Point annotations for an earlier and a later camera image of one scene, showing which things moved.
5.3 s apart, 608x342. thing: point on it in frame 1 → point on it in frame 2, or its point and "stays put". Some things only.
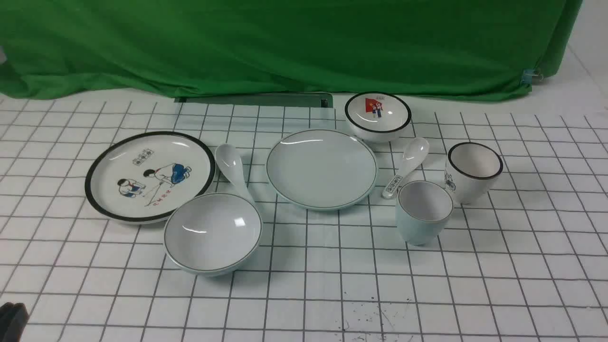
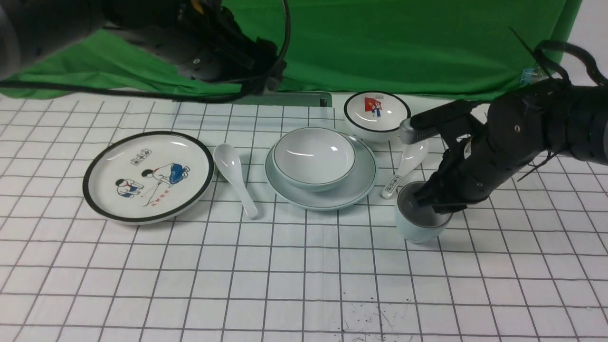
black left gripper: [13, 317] → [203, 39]
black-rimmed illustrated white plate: [138, 177] stays put
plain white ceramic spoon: [228, 160] stays put
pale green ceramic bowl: [211, 234] → [313, 158]
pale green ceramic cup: [422, 210] stays put
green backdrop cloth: [489, 50] stays put
